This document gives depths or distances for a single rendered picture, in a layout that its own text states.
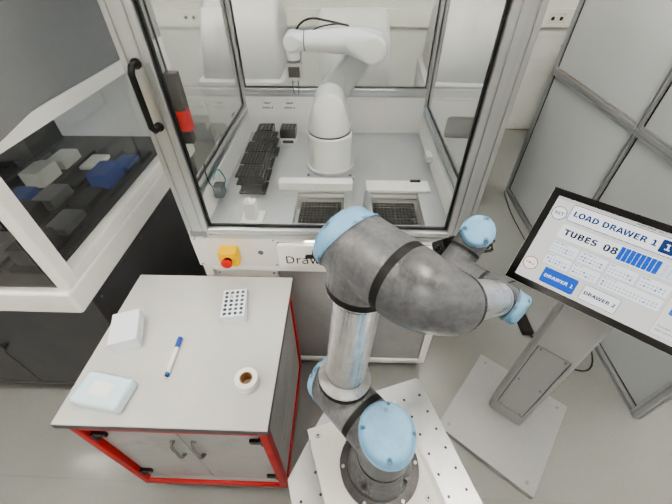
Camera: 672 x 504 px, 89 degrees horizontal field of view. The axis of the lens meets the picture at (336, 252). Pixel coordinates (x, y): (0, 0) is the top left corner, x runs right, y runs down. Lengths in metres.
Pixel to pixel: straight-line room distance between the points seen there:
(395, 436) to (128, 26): 1.09
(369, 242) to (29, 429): 2.16
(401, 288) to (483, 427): 1.58
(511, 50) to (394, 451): 0.93
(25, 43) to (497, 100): 1.31
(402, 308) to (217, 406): 0.82
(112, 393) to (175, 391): 0.17
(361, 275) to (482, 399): 1.63
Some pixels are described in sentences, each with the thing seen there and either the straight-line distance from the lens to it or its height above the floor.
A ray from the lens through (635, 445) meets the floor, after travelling 2.33.
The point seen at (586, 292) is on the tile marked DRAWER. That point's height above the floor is 1.01.
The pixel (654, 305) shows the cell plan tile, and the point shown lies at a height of 1.04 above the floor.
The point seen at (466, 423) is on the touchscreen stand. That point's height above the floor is 0.03.
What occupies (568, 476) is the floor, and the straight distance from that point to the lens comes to 2.10.
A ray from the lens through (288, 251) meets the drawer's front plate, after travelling 1.30.
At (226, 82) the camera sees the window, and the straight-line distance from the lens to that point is 1.06.
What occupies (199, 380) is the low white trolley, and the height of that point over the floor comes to 0.76.
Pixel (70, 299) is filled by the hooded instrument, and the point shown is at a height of 0.88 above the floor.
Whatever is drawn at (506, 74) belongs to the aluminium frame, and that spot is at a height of 1.51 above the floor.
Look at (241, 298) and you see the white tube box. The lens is 1.31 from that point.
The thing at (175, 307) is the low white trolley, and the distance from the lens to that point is 1.42.
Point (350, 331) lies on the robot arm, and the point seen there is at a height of 1.28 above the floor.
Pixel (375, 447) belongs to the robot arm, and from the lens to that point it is 0.76.
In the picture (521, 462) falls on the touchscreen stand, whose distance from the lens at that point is 1.99.
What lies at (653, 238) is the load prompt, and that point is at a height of 1.16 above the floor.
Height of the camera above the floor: 1.78
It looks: 43 degrees down
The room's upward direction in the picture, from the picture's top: straight up
